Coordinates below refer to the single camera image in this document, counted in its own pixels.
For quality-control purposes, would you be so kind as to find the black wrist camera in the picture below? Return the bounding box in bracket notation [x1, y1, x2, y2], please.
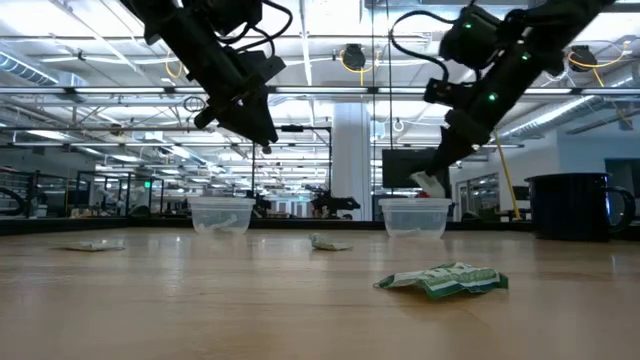
[239, 49, 288, 85]
[423, 78, 477, 109]

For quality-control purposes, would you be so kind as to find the black ceiling cable reel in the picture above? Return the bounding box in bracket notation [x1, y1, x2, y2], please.
[566, 39, 632, 87]
[338, 43, 375, 87]

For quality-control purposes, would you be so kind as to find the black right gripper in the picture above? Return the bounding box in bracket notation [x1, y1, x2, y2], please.
[424, 106, 495, 175]

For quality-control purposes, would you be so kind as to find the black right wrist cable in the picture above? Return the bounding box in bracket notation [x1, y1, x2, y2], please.
[389, 9, 454, 84]

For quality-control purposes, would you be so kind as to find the black hanging cable coil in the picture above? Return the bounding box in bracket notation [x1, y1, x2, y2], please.
[182, 95, 208, 115]

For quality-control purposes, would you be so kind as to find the white building pillar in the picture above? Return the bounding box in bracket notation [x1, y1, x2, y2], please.
[331, 102, 372, 222]

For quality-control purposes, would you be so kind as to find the black background rig frame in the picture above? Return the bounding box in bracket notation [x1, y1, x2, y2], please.
[250, 124, 333, 202]

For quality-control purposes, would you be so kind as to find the black aluminium table frame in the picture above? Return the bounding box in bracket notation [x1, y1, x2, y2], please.
[0, 215, 640, 237]

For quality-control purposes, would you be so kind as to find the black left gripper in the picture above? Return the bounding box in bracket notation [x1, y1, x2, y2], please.
[193, 73, 280, 147]

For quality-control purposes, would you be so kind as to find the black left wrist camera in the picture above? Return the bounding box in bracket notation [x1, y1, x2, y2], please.
[239, 49, 288, 85]

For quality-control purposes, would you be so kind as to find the black monitor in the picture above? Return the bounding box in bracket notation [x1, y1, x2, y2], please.
[381, 148, 452, 190]

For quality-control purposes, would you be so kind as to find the yellow hanging cable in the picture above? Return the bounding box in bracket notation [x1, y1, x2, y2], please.
[491, 129, 522, 221]

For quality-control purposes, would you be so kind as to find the black background workstation frame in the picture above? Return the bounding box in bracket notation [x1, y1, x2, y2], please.
[74, 170, 166, 218]
[0, 168, 70, 219]

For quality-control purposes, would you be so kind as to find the dark blue enamel mug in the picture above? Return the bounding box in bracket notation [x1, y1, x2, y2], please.
[524, 172, 637, 242]

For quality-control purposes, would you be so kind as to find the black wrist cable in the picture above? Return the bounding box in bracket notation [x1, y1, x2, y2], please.
[214, 0, 295, 58]
[389, 9, 454, 84]

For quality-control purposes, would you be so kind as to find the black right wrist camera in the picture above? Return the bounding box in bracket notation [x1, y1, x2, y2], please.
[423, 78, 477, 109]

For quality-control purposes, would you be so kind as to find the clear plastic tub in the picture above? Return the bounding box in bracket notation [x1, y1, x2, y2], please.
[378, 197, 453, 240]
[188, 196, 258, 237]

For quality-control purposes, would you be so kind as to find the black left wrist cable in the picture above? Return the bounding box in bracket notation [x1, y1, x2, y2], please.
[214, 0, 295, 58]

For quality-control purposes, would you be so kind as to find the thin black hanging cable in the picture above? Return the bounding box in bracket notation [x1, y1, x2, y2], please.
[384, 0, 395, 195]
[370, 0, 377, 197]

